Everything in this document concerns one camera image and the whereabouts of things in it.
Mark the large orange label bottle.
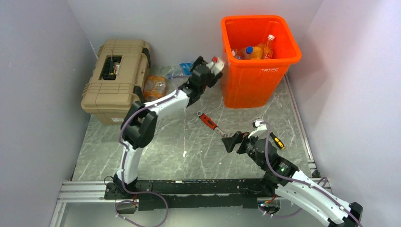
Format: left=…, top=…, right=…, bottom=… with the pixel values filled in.
left=143, top=76, right=166, bottom=102

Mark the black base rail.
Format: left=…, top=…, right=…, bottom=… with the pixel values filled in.
left=104, top=178, right=275, bottom=211

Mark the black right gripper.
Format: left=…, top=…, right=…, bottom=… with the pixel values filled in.
left=222, top=130, right=266, bottom=169

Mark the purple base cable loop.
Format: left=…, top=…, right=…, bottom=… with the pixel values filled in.
left=114, top=191, right=170, bottom=227

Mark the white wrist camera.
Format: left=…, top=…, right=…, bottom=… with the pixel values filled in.
left=248, top=119, right=271, bottom=139
left=206, top=56, right=225, bottom=75

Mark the orange plastic bin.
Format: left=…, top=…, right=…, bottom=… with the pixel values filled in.
left=221, top=15, right=302, bottom=108

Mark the crushed orange label bottle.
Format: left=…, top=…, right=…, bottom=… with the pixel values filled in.
left=258, top=34, right=275, bottom=60

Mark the red adjustable wrench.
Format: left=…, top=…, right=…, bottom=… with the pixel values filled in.
left=197, top=111, right=229, bottom=138

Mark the small orange juice bottle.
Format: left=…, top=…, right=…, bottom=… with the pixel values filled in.
left=242, top=46, right=263, bottom=60

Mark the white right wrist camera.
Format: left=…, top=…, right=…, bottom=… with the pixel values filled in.
left=248, top=119, right=271, bottom=139

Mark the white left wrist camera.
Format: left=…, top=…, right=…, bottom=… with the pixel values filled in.
left=206, top=56, right=225, bottom=75

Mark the yellow handle screwdriver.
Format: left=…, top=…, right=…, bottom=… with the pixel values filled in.
left=270, top=131, right=285, bottom=150

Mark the clear bottle blue label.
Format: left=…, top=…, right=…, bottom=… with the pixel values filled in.
left=167, top=62, right=193, bottom=79

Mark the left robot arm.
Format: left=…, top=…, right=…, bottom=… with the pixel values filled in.
left=113, top=56, right=225, bottom=199

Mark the tan plastic toolbox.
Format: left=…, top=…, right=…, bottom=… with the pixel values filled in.
left=81, top=39, right=151, bottom=124

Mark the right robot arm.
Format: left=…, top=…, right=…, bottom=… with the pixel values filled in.
left=221, top=131, right=363, bottom=227

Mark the clear bottle blue cap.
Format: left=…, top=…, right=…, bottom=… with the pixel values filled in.
left=231, top=49, right=242, bottom=60

